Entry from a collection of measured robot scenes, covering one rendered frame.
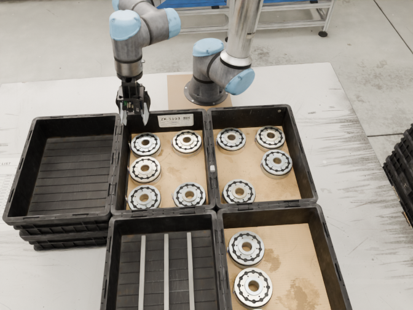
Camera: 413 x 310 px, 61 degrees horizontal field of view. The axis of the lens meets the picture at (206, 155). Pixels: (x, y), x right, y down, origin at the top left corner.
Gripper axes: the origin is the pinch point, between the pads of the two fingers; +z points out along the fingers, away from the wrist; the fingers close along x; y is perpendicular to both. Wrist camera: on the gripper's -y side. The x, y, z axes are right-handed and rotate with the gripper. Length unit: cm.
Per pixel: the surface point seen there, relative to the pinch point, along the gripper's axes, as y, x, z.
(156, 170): 9.2, 6.4, 13.7
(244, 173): 10.6, 36.0, 14.2
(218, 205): 28.4, 24.5, 6.9
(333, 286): 52, 53, 11
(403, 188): -16, 131, 60
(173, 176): 9.9, 11.9, 16.2
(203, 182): 13.4, 22.0, 15.7
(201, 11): -184, 37, 48
